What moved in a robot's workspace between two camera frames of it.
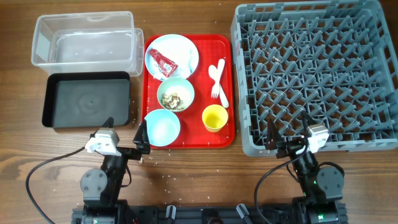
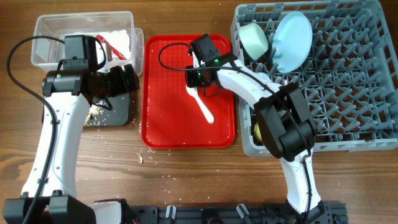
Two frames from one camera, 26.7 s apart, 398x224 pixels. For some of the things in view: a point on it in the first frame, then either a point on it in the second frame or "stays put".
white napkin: x=176 y=50 to x=119 y=40
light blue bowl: x=163 y=127 to x=263 y=76
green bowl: x=175 y=94 to x=254 y=40
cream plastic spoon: x=214 y=73 to x=193 y=92
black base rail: x=208 y=214 stays put
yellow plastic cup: x=214 y=117 to x=259 y=141
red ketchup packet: x=168 y=66 to x=114 y=52
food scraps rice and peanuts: x=172 y=101 to x=94 y=109
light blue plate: x=171 y=56 to x=291 y=42
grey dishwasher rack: x=336 y=61 stays put
